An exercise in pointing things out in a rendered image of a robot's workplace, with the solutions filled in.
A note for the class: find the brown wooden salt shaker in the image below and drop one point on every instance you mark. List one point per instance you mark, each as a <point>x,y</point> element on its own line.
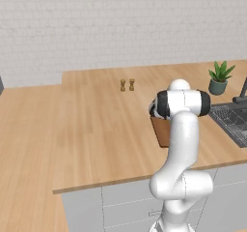
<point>123,85</point>

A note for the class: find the dark grey sink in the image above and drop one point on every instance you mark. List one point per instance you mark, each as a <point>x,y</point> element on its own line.
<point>232,121</point>

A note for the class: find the brown wooden pepper shaker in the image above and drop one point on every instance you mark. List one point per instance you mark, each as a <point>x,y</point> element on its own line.
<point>131,84</point>

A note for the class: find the dark grey appliance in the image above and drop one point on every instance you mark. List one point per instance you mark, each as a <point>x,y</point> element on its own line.
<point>1,85</point>

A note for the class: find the green potted plant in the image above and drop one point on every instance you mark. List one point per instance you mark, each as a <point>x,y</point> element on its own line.
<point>219,78</point>

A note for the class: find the dark grey tap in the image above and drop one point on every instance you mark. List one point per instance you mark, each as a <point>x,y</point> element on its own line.
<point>241,94</point>

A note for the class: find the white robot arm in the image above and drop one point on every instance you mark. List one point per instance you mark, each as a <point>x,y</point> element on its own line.
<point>182,136</point>

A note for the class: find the grey cupboard run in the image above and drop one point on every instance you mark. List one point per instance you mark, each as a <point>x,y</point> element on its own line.
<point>135,207</point>

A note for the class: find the brown wooden cutting board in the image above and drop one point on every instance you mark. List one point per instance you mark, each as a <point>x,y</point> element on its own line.
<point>162,132</point>

